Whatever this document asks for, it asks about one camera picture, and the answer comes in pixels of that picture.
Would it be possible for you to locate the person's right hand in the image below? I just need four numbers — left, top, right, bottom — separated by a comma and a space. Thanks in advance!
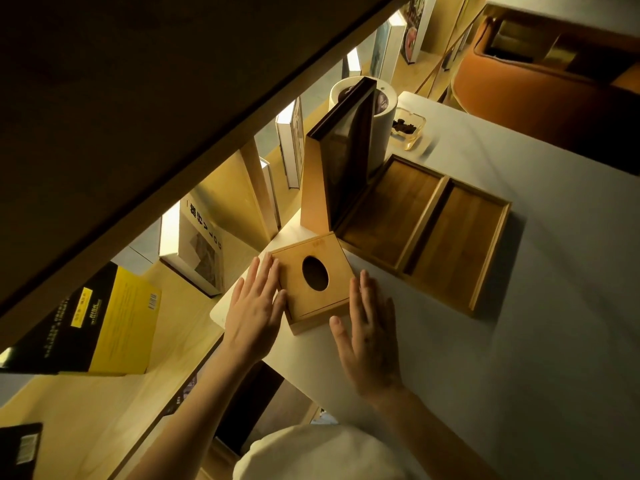
329, 270, 404, 401

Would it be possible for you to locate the person's left hand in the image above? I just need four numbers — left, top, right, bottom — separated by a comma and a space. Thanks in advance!
222, 252, 289, 365

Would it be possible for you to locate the wooden tissue box oval hole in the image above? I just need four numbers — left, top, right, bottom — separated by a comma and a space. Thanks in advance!
270, 232, 356, 336

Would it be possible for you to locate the person's left forearm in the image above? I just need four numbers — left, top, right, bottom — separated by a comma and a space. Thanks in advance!
125, 342, 257, 480

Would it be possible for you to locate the person's right forearm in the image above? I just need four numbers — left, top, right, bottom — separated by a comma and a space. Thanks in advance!
366, 386, 502, 480

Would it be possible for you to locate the white book with grey picture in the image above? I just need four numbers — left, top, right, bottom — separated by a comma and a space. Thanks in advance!
158, 194, 227, 298

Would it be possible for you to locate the thin white book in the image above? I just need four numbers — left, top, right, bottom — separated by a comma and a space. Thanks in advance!
259, 157, 282, 231

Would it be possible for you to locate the wooden two-compartment tray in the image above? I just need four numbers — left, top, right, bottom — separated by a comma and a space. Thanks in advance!
334, 154, 512, 316

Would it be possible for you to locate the dark brown chair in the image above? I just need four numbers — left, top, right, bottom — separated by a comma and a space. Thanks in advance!
214, 361, 322, 456

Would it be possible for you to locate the dark magazine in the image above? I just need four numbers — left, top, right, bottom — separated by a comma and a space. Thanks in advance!
162, 362, 203, 418

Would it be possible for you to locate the person's white shirt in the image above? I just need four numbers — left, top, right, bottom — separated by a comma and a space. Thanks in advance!
232, 424, 417, 480

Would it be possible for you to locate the yellow and black book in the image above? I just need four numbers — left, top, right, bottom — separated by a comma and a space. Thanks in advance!
0, 262, 162, 377

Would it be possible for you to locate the thick white hardcover book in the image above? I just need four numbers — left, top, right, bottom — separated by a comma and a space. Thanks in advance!
275, 97, 306, 190

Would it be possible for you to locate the dark framed wooden stand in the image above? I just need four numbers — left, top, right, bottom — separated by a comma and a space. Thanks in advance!
300, 77, 379, 236

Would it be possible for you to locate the clear glass ashtray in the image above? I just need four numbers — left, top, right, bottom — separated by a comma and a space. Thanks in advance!
389, 107, 427, 152

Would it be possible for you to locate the white cylindrical container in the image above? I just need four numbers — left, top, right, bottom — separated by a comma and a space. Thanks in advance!
328, 76, 399, 176

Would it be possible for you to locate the light wooden bookshelf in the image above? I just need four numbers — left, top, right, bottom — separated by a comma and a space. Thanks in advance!
0, 0, 492, 480

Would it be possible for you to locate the small white book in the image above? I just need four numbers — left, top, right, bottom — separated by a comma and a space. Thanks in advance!
342, 47, 362, 79

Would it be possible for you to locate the large pale blue book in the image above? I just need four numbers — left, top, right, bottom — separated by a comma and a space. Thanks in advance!
369, 10, 408, 84

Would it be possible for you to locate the orange armchair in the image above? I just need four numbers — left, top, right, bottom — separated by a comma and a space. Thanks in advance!
450, 15, 640, 176

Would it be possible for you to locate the black book with barcode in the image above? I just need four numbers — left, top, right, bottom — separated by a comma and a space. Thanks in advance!
0, 422, 44, 480

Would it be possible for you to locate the colourful cover book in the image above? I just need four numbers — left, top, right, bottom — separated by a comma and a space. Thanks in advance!
400, 0, 439, 65

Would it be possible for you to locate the brown cushion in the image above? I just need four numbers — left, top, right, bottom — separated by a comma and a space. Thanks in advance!
487, 19, 578, 71

